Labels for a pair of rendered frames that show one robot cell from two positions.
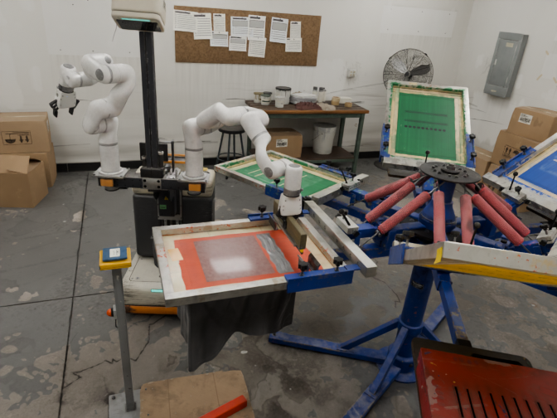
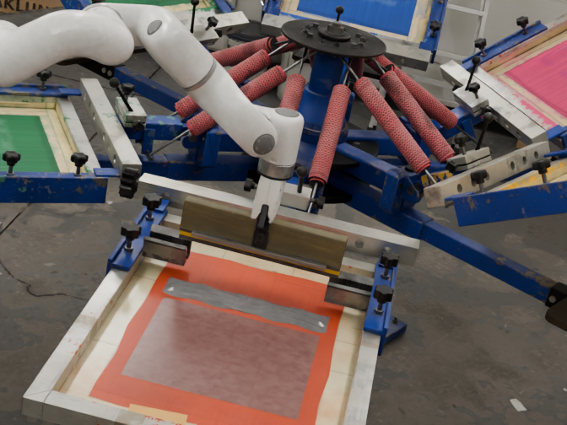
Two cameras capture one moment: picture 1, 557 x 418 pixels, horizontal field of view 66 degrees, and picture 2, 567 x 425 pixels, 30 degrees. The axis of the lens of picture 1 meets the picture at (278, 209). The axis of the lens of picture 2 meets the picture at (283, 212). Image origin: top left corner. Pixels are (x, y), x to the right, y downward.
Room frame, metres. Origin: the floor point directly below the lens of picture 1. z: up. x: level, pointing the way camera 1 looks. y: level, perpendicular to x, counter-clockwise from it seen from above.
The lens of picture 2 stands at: (0.84, 1.74, 2.14)
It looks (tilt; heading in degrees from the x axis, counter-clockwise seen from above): 26 degrees down; 296
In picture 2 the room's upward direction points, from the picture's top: 12 degrees clockwise
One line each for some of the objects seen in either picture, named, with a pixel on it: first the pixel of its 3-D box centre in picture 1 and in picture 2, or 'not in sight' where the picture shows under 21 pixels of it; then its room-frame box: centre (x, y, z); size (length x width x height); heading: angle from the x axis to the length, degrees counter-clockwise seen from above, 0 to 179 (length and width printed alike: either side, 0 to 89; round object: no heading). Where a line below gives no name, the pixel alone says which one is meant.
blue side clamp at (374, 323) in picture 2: (318, 278); (379, 304); (1.52, -0.19, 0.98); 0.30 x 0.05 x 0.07; 111
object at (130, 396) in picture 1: (123, 338); not in sight; (1.59, 0.70, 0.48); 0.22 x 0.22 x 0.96; 21
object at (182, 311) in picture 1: (182, 303); not in sight; (1.58, 0.40, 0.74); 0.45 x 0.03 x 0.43; 21
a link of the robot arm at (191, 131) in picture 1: (195, 133); not in sight; (2.16, 0.46, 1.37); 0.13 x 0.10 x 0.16; 143
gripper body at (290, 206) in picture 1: (290, 202); (271, 190); (1.76, -0.05, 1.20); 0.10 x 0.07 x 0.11; 111
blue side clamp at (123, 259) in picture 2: (275, 219); (137, 244); (2.04, 0.01, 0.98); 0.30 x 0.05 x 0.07; 111
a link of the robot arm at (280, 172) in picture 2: (293, 190); (277, 163); (1.77, -0.06, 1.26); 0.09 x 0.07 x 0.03; 111
